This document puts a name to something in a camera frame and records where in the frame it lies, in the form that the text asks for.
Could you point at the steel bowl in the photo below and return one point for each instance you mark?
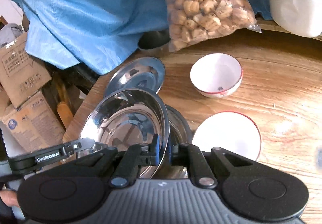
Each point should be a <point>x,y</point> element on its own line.
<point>180,132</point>

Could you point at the person's left hand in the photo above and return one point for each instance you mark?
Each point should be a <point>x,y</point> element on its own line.
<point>9,198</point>

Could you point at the lower cardboard box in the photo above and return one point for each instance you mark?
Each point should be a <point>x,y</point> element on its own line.
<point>34,125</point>

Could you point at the blue cloth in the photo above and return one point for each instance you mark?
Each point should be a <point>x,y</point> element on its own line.
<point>99,33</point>

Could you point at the steel plate with sticker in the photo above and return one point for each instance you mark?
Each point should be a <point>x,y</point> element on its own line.
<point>144,72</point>

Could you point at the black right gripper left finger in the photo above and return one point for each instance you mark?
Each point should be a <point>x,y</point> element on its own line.
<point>136,157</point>

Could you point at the small white red-rimmed bowl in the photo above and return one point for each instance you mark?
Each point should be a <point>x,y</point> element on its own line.
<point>216,75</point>

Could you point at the bag of biscuits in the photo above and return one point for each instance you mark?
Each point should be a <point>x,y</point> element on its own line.
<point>194,21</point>

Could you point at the dark bowl behind plates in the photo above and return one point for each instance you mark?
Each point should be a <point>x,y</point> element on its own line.
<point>154,43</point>

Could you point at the large white red-rimmed bowl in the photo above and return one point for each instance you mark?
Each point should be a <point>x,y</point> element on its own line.
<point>232,131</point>

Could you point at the wooden shelf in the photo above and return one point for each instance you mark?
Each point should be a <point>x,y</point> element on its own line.
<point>271,25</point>

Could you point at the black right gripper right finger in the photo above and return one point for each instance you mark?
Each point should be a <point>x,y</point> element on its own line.
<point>191,157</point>

